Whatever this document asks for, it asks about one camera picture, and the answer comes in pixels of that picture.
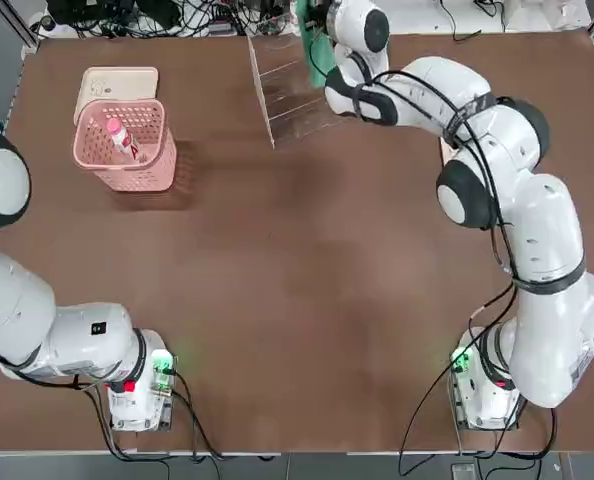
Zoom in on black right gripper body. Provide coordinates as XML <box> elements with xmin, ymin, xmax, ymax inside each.
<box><xmin>307</xmin><ymin>0</ymin><xmax>332</xmax><ymax>32</ymax></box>

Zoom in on green cloth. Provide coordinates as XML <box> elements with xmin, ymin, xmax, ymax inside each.
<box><xmin>295</xmin><ymin>0</ymin><xmax>339</xmax><ymax>92</ymax></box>

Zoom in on white milk drink bottle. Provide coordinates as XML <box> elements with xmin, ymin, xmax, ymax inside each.
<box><xmin>105</xmin><ymin>117</ymin><xmax>148</xmax><ymax>165</ymax></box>

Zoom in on clear acrylic shelf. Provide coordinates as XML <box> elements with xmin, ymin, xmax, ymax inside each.
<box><xmin>246</xmin><ymin>0</ymin><xmax>346</xmax><ymax>150</ymax></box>

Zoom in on pink plastic basket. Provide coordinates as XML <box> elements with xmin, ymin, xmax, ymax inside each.
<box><xmin>71</xmin><ymin>98</ymin><xmax>178</xmax><ymax>194</ymax></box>

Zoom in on cream plastic tray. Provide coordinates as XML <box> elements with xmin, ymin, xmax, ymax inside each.
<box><xmin>439</xmin><ymin>133</ymin><xmax>459</xmax><ymax>166</ymax></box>
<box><xmin>74</xmin><ymin>66</ymin><xmax>161</xmax><ymax>121</ymax></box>

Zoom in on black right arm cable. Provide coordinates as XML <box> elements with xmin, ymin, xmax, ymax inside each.
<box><xmin>356</xmin><ymin>69</ymin><xmax>523</xmax><ymax>361</ymax></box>

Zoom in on black base cable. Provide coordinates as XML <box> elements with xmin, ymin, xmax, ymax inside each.
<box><xmin>79</xmin><ymin>367</ymin><xmax>283</xmax><ymax>464</ymax></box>
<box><xmin>396</xmin><ymin>359</ymin><xmax>561</xmax><ymax>474</ymax></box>

